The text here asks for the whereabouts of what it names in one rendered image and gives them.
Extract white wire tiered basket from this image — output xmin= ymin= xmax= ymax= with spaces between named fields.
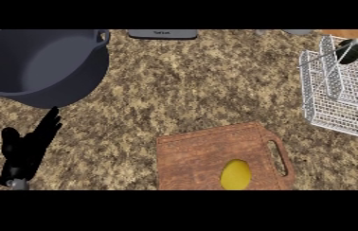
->
xmin=297 ymin=34 xmax=358 ymax=137

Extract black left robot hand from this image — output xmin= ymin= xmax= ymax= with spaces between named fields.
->
xmin=0 ymin=106 xmax=63 ymax=187

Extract dark grey pot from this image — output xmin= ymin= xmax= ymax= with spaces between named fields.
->
xmin=0 ymin=29 xmax=112 ymax=110

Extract yellow squash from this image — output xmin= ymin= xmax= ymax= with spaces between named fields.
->
xmin=218 ymin=159 xmax=252 ymax=191

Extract brown wooden object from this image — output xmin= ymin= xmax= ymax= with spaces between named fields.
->
xmin=319 ymin=29 xmax=358 ymax=40

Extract dark green vegetable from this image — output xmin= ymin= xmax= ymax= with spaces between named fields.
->
xmin=334 ymin=39 xmax=358 ymax=65

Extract brown wooden cutting board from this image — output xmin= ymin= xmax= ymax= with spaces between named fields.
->
xmin=155 ymin=121 xmax=295 ymax=191

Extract grey flat appliance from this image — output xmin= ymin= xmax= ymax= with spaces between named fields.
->
xmin=125 ymin=29 xmax=198 ymax=41

